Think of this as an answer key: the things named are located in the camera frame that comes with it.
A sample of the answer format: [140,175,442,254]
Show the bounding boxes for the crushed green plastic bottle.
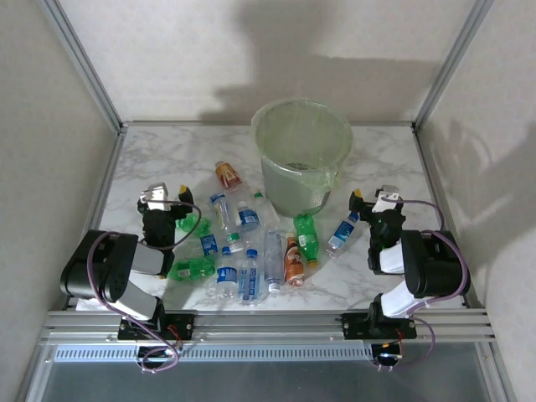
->
[173,214,215,236]

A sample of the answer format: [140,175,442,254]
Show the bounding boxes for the blue-capped clear water bottle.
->
[214,245,240,302]
[324,211,361,260]

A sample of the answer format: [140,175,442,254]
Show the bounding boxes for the clear bottle blue white label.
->
[208,191,232,232]

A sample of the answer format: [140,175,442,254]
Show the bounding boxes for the orange bottle red label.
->
[214,160,244,193]

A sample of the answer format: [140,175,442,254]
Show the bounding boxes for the clear bottle blue red label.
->
[179,231,244,263]

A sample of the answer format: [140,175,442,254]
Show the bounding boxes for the green bottle yellow cap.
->
[166,256,218,282]
[291,212,322,269]

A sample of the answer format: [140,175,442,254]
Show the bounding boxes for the clear bottle dark blue label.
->
[235,200,263,248]

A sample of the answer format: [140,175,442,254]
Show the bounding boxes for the clear bottle green cap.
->
[252,190,281,227]

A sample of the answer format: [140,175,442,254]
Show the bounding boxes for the orange bottle brown label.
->
[282,232,307,289]

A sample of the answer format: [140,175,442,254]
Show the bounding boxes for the tall clear bottle white cap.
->
[262,227,285,294]

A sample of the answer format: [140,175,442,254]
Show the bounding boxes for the clear bottle blue text label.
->
[237,248,264,307]

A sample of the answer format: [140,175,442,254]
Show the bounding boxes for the pale green bin liner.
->
[250,97,353,190]

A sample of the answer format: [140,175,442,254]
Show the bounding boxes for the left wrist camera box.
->
[140,182,169,213]

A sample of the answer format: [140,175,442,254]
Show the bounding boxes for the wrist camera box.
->
[374,184,399,213]
[140,182,169,213]

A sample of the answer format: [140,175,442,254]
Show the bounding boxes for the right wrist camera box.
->
[374,184,399,213]

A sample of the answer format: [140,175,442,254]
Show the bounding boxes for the aluminium table side rail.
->
[412,125,487,313]
[62,125,129,313]

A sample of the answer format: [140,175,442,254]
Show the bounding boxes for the aluminium rail along wall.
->
[121,120,415,128]

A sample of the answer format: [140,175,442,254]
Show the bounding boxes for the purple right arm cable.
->
[379,198,470,372]

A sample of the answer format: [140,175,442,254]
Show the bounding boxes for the wide aluminium base rail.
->
[39,308,497,347]

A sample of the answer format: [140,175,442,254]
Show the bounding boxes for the aluminium frame post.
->
[35,0,128,131]
[412,0,496,131]

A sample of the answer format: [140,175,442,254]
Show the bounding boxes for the grey slotted cable duct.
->
[53,345,374,363]

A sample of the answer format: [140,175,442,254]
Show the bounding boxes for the aluminium frame leg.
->
[477,343,518,402]
[16,343,58,402]

